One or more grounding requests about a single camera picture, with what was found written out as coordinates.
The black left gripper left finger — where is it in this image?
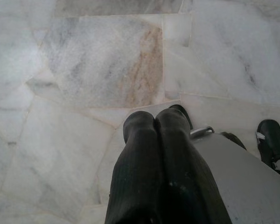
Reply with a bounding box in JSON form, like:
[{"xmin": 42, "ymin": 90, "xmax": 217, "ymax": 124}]
[{"xmin": 104, "ymin": 111, "xmax": 165, "ymax": 224}]

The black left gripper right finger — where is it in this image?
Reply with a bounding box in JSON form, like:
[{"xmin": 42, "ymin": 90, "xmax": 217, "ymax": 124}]
[{"xmin": 155, "ymin": 108, "xmax": 233, "ymax": 224}]

